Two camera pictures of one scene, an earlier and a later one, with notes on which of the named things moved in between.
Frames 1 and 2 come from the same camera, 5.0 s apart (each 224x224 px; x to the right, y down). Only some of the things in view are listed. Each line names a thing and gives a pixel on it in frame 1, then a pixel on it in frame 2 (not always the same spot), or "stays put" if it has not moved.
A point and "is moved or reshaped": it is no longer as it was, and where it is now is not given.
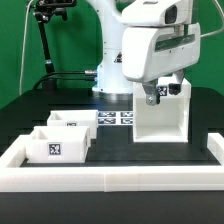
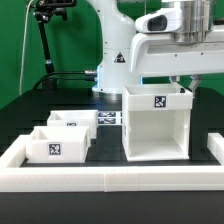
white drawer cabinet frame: [168, 121] is moved or reshaped
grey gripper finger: [175, 88] → [195, 82]
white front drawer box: [58, 145] stays put
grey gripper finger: [152, 93] → [175, 79]
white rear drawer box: [75, 118] stays put
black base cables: [46, 77] stays put
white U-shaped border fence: [109, 178] stays put
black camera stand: [42, 10] stays put
